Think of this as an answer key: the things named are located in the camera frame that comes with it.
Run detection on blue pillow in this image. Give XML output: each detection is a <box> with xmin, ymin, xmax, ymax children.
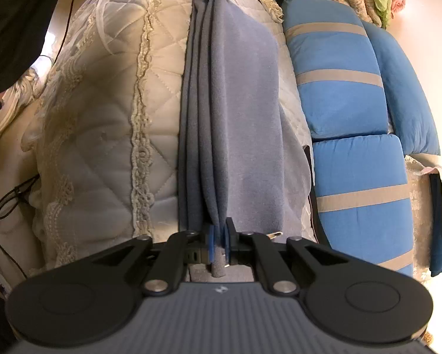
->
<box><xmin>361</xmin><ymin>20</ymin><xmax>441</xmax><ymax>155</ymax></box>

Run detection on grey-blue fleece sweatshirt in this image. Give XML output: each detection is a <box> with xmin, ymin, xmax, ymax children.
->
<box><xmin>177</xmin><ymin>0</ymin><xmax>315</xmax><ymax>283</ymax></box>

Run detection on black cable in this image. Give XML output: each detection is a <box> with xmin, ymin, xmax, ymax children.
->
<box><xmin>0</xmin><ymin>0</ymin><xmax>91</xmax><ymax>279</ymax></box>

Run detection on person's black clothing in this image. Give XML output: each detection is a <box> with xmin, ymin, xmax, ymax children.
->
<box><xmin>0</xmin><ymin>0</ymin><xmax>76</xmax><ymax>98</ymax></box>

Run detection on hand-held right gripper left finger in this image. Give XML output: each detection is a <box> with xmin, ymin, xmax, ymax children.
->
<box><xmin>91</xmin><ymin>223</ymin><xmax>217</xmax><ymax>296</ymax></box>

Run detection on cream quilted lace bedspread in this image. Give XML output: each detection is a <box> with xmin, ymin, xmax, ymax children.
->
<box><xmin>20</xmin><ymin>0</ymin><xmax>433</xmax><ymax>284</ymax></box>

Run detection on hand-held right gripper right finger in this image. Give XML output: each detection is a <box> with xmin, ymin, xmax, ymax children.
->
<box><xmin>222</xmin><ymin>217</ymin><xmax>354</xmax><ymax>296</ymax></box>

